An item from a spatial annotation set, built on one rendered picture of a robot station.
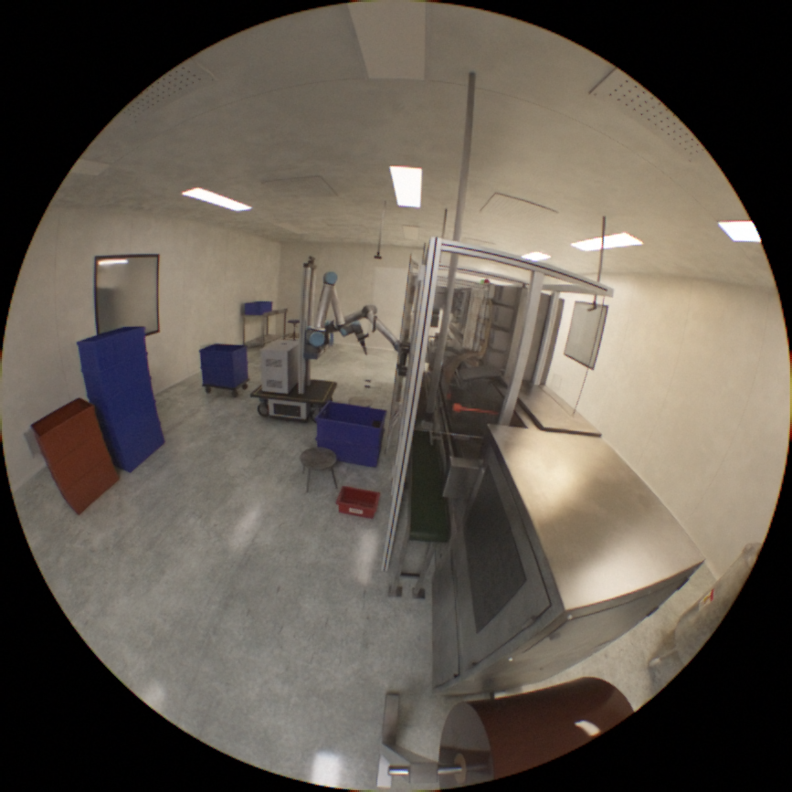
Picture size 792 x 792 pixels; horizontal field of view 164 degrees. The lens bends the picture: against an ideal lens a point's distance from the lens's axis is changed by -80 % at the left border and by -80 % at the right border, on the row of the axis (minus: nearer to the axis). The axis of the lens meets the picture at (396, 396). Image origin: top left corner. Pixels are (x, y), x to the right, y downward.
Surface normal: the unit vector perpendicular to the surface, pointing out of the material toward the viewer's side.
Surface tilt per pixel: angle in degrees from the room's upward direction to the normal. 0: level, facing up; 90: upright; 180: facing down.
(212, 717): 0
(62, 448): 90
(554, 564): 0
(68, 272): 90
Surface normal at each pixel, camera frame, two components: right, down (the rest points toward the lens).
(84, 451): 0.99, 0.15
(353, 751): 0.12, -0.92
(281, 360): 0.03, 0.38
